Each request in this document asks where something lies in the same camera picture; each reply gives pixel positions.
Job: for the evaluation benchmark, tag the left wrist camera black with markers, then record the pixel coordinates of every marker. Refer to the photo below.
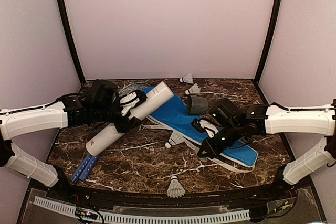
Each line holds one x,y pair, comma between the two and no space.
102,91

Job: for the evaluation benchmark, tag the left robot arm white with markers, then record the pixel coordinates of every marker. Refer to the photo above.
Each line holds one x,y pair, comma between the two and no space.
70,110

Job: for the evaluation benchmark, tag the white shuttlecock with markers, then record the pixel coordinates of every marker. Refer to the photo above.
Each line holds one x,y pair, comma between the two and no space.
175,189
174,139
194,89

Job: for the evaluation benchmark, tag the white shuttlecock tube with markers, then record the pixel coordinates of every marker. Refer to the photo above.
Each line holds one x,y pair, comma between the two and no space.
156,97

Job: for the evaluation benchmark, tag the white shuttlecock back wall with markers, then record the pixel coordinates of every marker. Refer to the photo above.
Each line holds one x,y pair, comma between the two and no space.
187,79

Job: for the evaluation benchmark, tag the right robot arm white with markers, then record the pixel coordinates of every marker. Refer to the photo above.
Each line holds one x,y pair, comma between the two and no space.
263,119

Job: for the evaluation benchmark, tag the grey tube cap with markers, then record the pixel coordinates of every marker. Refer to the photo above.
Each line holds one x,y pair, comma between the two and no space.
196,105

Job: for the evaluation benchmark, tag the white slotted cable duct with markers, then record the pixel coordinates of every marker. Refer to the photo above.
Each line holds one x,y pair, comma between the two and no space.
138,215

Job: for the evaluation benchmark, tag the blue racket cover bag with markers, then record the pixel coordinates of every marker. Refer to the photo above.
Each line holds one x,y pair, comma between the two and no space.
193,129

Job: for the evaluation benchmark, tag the blue badminton racket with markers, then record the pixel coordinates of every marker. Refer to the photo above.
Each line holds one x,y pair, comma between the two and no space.
126,90
92,160

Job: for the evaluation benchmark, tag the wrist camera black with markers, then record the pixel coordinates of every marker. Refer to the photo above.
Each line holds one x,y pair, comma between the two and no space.
222,111
102,91

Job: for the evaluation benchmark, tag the white shuttlecock front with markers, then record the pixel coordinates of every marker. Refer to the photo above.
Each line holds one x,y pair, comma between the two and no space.
175,189

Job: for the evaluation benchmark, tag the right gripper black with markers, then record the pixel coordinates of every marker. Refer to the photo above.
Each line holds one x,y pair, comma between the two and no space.
212,148

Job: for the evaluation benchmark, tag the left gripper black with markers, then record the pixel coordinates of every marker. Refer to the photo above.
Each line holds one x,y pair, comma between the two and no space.
124,127

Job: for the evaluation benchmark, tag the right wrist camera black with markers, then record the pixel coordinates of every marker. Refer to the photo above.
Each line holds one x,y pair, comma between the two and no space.
222,111

